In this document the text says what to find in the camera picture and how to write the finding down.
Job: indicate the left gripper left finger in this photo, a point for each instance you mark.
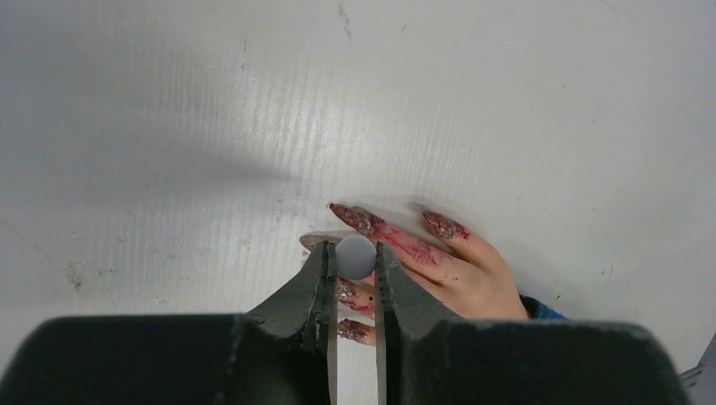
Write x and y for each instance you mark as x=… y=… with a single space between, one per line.
x=283 y=351

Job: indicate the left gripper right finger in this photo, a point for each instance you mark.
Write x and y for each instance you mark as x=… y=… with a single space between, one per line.
x=427 y=354

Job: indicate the mannequin hand with painted nails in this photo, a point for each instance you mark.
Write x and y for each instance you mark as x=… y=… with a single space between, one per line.
x=470 y=277

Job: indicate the blue plaid shirt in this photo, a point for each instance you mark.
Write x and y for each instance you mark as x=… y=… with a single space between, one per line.
x=539 y=311

